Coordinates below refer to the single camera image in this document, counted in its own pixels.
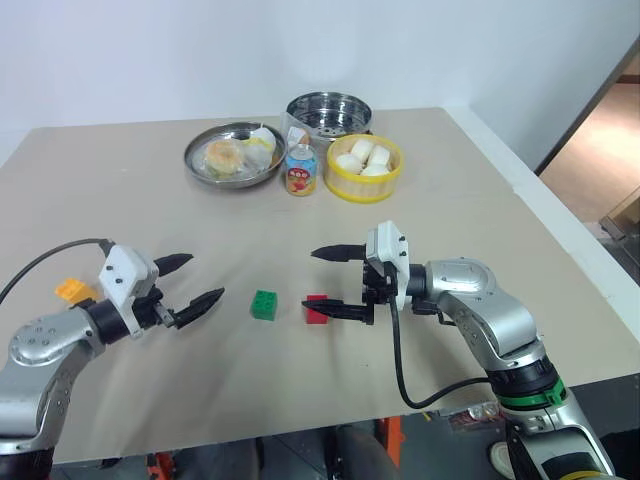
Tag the steel steamer pot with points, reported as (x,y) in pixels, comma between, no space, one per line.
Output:
(330,112)

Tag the round steel plate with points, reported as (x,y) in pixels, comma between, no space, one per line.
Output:
(200,172)

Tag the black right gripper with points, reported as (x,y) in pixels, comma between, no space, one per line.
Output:
(377,287)

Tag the brown wooden cabinet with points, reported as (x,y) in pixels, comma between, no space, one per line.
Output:
(625,210)

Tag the white shoe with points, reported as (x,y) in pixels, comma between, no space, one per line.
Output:
(500,456)

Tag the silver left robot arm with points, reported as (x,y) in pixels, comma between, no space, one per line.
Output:
(35,360)

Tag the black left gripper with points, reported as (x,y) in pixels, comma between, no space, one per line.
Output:
(150,307)

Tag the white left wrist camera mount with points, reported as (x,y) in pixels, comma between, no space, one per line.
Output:
(125,272)

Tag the white wrapped bun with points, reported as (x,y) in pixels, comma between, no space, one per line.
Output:
(260,147)

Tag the yellow bamboo steamer basket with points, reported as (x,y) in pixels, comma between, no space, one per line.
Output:
(360,187)

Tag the clear plastic label packet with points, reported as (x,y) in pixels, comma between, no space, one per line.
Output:
(475,415)

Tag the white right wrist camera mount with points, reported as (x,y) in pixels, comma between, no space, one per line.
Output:
(387,245)

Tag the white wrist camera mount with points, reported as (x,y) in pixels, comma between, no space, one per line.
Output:
(125,272)
(387,245)

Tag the yellow toy brick cube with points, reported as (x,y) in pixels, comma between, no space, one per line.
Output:
(72,289)

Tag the dark rounded shape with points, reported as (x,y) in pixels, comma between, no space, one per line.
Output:
(365,450)

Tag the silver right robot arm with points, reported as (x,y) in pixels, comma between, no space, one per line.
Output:
(495,320)

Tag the browned bun in plastic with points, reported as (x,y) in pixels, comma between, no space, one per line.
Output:
(223,157)

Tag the red toy brick cube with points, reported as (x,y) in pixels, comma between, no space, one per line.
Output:
(314,318)

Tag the green toy brick cube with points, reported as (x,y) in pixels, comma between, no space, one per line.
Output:
(264,305)

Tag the orange table frame leg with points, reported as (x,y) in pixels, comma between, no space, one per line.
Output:
(160,467)
(389,440)

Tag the blue drink can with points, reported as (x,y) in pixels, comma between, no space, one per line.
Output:
(301,172)

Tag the white steamed bun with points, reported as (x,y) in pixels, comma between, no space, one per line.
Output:
(360,148)
(348,163)
(381,156)
(372,171)

